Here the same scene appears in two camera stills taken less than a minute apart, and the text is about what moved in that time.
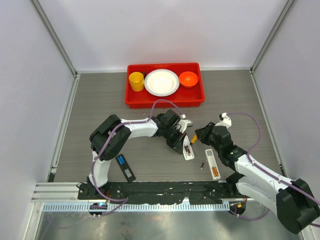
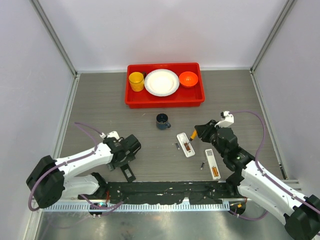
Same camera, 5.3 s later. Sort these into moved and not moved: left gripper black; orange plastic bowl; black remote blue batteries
Moved: left gripper black
Not moved: orange plastic bowl; black remote blue batteries
